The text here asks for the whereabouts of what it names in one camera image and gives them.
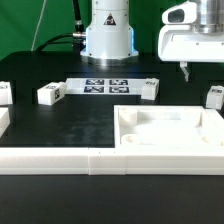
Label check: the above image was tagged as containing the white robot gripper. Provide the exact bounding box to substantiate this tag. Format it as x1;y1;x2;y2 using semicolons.
158;1;224;82

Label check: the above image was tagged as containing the white square tabletop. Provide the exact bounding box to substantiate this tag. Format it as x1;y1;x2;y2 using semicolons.
114;105;224;147

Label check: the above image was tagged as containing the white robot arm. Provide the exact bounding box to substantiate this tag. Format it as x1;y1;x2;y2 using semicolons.
80;0;224;76

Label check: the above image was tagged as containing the sheet of fiducial markers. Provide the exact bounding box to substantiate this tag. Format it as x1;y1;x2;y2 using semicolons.
66;78;145;95

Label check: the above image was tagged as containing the white U-shaped fence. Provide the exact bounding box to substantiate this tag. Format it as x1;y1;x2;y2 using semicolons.
0;107;224;176

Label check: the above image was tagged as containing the black cable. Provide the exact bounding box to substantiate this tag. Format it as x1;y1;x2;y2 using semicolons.
35;0;86;56

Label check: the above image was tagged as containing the white cable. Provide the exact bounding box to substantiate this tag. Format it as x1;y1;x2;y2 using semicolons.
30;0;47;52

